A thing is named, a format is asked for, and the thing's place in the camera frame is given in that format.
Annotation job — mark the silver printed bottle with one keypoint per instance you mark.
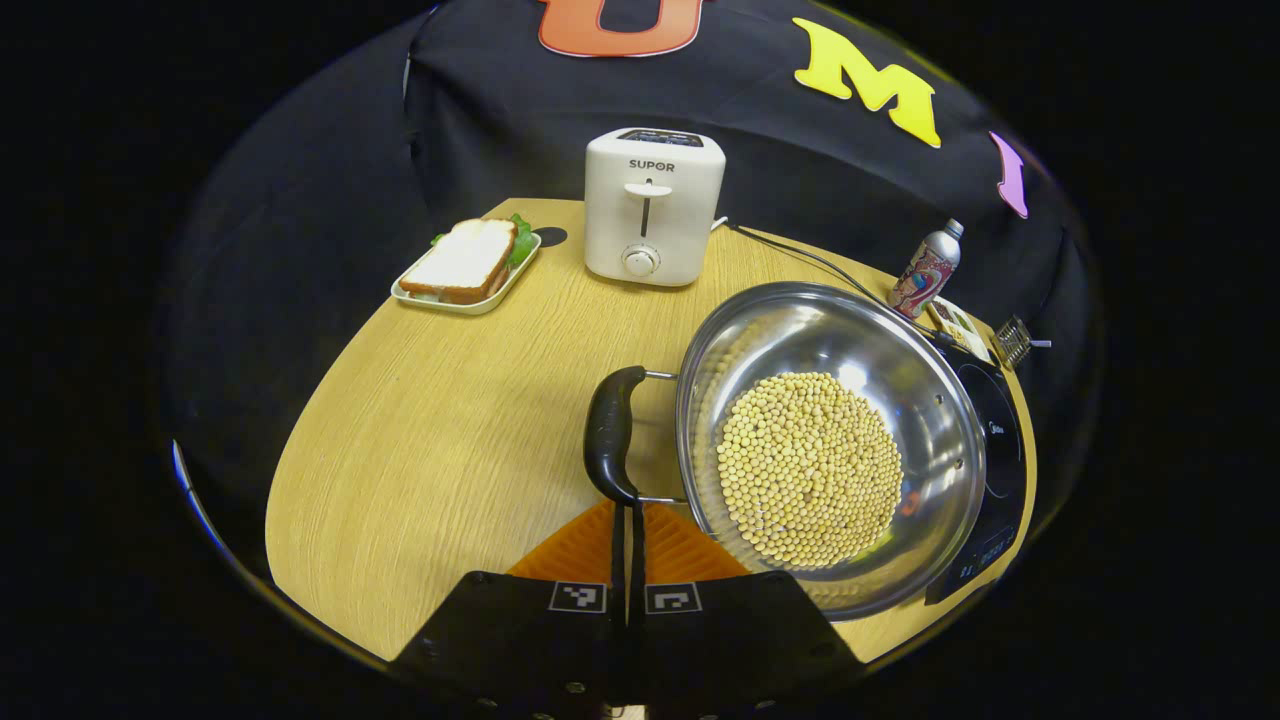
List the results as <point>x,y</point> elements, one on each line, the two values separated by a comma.
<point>925,275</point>

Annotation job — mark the black backdrop cloth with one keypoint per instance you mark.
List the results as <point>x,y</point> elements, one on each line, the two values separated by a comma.
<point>500,120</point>

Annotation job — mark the white rectangular tray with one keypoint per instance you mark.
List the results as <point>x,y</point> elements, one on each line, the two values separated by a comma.
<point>460,308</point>

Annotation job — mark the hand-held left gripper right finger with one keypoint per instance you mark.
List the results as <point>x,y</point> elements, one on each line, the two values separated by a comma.
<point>720,640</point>

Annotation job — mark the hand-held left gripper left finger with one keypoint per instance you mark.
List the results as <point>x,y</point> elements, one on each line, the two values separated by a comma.
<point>540,640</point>

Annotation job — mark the white toaster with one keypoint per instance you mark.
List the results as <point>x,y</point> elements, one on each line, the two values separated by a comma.
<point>690,220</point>

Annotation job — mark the sandwich with lettuce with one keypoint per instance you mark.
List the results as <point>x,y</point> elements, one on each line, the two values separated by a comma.
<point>465,260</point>

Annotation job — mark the white divided bean tray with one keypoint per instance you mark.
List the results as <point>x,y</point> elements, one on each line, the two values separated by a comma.
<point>958,325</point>

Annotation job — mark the black table grommet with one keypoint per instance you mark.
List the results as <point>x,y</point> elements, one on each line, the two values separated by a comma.
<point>551,237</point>

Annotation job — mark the pile of soybeans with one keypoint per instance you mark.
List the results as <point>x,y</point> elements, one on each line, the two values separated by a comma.
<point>810,470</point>

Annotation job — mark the black induction cooktop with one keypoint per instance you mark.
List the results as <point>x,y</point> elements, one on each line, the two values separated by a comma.
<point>1000,450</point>

